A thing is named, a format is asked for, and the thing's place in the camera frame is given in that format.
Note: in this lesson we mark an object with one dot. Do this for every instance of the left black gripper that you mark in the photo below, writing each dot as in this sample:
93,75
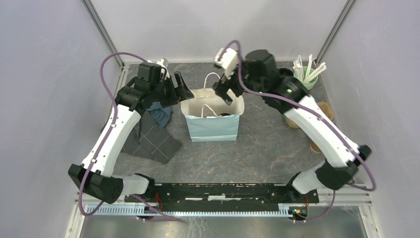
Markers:
181,93

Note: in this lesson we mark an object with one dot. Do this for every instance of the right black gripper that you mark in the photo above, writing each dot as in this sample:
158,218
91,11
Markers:
229,83

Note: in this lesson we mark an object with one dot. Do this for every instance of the light blue paper bag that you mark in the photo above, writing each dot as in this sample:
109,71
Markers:
201,114

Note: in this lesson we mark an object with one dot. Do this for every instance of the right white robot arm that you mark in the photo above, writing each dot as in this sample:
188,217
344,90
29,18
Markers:
258,74

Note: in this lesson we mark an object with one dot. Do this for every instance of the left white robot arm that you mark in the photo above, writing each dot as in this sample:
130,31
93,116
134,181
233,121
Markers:
94,176

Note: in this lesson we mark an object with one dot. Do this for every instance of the blue crumpled cloth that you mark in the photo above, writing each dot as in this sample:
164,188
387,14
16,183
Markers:
162,115

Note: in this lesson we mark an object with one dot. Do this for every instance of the dark grey checked cloth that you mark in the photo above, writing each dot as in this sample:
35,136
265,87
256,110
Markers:
149,140

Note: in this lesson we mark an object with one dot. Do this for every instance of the stack of black lids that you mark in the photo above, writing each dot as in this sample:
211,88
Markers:
285,70

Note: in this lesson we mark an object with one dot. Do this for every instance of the white wrapped straws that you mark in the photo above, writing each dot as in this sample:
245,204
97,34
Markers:
307,74

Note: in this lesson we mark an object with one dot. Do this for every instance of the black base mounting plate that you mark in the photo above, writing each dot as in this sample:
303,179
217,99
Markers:
225,197

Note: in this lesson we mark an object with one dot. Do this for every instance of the stack of paper cups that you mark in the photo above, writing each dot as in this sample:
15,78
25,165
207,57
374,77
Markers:
315,148

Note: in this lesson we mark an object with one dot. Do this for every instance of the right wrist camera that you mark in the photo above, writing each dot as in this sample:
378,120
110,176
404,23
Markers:
227,61

